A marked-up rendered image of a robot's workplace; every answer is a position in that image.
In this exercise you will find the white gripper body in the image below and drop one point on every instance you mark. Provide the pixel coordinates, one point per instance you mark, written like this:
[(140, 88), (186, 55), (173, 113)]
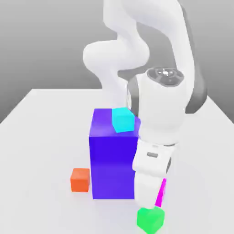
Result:
[(146, 190)]

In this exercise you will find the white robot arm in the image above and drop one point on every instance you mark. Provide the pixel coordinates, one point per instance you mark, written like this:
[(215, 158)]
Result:
[(160, 109)]

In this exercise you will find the small magenta cube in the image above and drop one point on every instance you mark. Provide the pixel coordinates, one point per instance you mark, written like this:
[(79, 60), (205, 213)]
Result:
[(161, 193)]

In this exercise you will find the small green cube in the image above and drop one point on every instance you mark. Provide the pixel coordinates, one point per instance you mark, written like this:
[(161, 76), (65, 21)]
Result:
[(149, 220)]

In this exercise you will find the small orange cube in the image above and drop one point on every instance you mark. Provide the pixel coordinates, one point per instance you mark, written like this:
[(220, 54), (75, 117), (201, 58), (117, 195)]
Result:
[(80, 180)]

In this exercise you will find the small cyan cube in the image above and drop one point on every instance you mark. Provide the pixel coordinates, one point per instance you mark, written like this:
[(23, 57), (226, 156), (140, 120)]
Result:
[(122, 119)]

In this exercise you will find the large blue box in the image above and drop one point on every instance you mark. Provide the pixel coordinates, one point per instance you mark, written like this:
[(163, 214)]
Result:
[(111, 164)]

